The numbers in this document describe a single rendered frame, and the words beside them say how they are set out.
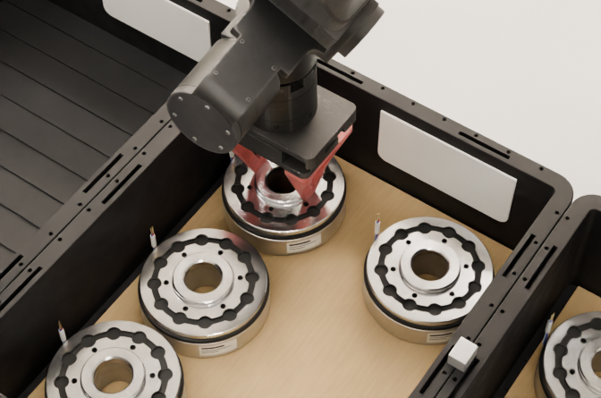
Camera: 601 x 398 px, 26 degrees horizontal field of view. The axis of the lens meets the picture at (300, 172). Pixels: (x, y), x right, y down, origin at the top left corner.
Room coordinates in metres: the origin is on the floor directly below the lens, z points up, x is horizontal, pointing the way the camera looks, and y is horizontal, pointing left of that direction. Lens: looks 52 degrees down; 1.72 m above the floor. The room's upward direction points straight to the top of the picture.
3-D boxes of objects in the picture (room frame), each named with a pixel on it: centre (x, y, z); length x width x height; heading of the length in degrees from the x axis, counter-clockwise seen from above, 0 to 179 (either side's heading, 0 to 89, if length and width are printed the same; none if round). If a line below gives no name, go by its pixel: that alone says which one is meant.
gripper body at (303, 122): (0.65, 0.02, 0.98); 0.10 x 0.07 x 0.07; 55
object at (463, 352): (0.45, -0.11, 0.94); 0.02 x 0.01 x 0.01; 145
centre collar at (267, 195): (0.65, 0.01, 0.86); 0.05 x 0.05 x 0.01
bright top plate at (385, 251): (0.57, -0.10, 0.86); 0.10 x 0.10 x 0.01
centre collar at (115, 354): (0.47, 0.14, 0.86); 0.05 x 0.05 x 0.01
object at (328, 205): (0.65, 0.01, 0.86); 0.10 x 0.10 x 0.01
